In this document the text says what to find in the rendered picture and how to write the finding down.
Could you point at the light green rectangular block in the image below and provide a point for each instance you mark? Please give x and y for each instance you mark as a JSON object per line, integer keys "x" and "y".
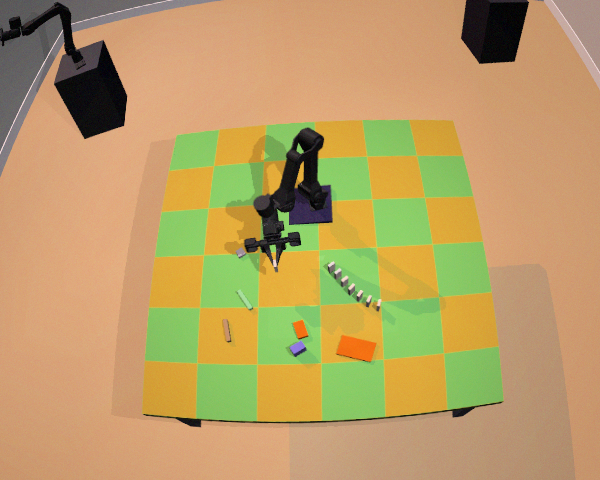
{"x": 244, "y": 300}

